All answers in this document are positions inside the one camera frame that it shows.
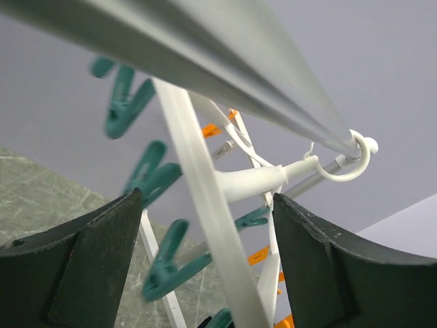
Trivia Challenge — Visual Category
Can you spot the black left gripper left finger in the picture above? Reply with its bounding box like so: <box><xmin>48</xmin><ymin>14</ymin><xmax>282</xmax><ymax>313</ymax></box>
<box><xmin>1</xmin><ymin>189</ymin><xmax>142</xmax><ymax>327</ymax></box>

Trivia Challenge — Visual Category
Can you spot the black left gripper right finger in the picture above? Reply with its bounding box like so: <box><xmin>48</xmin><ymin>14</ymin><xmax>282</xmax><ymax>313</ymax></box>
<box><xmin>273</xmin><ymin>193</ymin><xmax>436</xmax><ymax>327</ymax></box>

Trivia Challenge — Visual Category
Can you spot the white round clip hanger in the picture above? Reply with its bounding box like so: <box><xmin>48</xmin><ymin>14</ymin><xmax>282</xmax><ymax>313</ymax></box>
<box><xmin>153</xmin><ymin>79</ymin><xmax>378</xmax><ymax>327</ymax></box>

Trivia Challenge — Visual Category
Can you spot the teal clothespin front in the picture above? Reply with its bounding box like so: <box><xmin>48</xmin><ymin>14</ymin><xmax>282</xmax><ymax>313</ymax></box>
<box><xmin>143</xmin><ymin>219</ymin><xmax>212</xmax><ymax>302</ymax></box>

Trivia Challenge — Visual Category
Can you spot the teal clothespin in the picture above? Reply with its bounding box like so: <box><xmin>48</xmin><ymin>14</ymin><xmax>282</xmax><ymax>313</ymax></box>
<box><xmin>143</xmin><ymin>219</ymin><xmax>212</xmax><ymax>302</ymax></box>
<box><xmin>104</xmin><ymin>65</ymin><xmax>156</xmax><ymax>139</ymax></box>

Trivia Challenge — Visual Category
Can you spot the clear clothespin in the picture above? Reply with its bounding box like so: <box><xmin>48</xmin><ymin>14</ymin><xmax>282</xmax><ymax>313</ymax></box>
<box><xmin>211</xmin><ymin>140</ymin><xmax>236</xmax><ymax>161</ymax></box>

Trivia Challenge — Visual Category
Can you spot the teal clothespin left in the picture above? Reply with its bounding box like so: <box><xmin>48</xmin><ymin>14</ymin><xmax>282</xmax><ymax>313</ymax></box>
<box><xmin>104</xmin><ymin>65</ymin><xmax>156</xmax><ymax>139</ymax></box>

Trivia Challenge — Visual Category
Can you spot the orange clothespin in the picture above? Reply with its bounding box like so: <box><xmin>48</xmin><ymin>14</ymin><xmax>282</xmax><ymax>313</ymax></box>
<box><xmin>202</xmin><ymin>109</ymin><xmax>238</xmax><ymax>138</ymax></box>

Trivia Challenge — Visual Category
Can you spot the white metal drying rack stand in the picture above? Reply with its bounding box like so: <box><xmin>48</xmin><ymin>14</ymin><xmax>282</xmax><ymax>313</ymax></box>
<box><xmin>0</xmin><ymin>0</ymin><xmax>363</xmax><ymax>328</ymax></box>

